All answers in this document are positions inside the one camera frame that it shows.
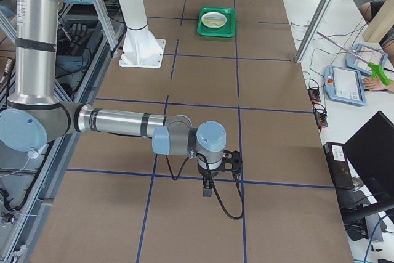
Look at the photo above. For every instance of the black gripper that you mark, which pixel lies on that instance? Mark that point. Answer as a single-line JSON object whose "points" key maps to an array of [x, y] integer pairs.
{"points": [[205, 172]]}

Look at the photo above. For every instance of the yellow plastic spoon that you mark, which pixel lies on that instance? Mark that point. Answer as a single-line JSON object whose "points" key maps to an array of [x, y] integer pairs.
{"points": [[213, 23]]}

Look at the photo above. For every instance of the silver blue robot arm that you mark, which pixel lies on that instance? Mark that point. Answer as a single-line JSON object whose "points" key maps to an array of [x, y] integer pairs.
{"points": [[34, 116]]}

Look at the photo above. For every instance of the person's hand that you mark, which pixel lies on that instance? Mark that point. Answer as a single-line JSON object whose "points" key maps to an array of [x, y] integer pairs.
{"points": [[373, 84]]}

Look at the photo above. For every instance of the black computer box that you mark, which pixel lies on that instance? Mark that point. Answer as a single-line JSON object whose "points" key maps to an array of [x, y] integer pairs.
{"points": [[338, 166]]}

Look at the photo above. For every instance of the black orange power strip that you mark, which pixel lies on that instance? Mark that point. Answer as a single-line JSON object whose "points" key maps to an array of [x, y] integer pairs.
{"points": [[314, 95]]}

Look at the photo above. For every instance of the green plastic tray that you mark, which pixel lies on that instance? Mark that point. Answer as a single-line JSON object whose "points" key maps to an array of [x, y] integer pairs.
{"points": [[227, 31]]}

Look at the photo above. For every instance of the black monitor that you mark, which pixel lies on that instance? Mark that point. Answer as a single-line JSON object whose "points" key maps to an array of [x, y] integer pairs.
{"points": [[370, 152]]}

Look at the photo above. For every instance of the white round plate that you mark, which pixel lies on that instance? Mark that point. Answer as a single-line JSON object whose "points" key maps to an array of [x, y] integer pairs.
{"points": [[214, 17]]}

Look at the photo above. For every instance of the near blue teach pendant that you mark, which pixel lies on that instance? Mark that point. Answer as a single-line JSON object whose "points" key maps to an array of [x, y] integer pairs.
{"points": [[344, 85]]}

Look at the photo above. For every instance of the blue teach pendant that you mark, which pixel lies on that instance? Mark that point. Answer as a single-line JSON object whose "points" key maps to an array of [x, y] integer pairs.
{"points": [[370, 54], [344, 85]]}

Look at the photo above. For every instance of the metal reacher grabber tool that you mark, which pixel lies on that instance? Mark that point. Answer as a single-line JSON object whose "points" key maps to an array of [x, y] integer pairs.
{"points": [[377, 69]]}

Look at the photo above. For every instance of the far blue teach pendant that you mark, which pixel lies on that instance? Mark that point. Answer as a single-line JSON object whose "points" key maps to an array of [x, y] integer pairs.
{"points": [[370, 54]]}

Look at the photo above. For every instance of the person in black shirt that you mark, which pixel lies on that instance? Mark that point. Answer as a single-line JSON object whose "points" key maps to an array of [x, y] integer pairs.
{"points": [[369, 10]]}

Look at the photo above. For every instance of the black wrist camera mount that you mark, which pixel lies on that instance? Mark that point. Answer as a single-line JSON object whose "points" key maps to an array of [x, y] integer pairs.
{"points": [[232, 162]]}

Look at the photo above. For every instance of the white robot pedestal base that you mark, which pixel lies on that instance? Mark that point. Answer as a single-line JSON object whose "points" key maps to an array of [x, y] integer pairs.
{"points": [[140, 48]]}

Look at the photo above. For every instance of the aluminium frame post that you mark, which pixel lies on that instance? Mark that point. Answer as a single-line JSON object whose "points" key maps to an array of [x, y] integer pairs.
{"points": [[317, 18]]}

